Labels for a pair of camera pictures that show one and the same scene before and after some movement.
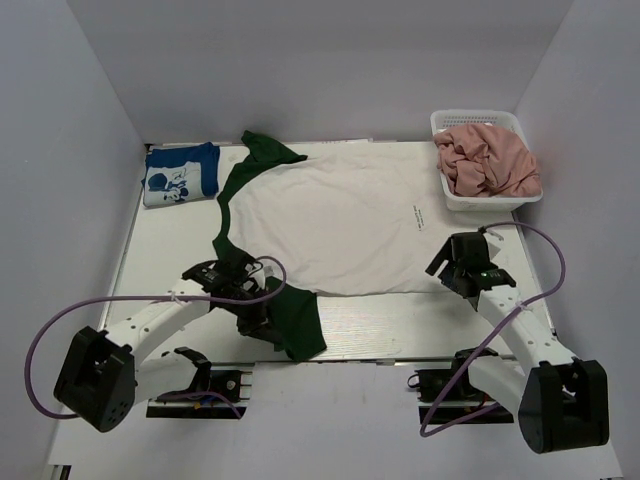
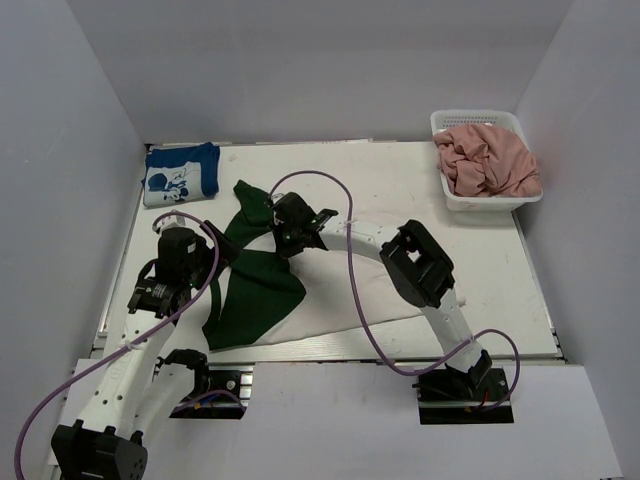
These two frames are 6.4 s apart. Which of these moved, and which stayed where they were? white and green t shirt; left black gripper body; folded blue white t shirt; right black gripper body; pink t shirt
Moved: right black gripper body; left black gripper body; white and green t shirt
Stayed: folded blue white t shirt; pink t shirt
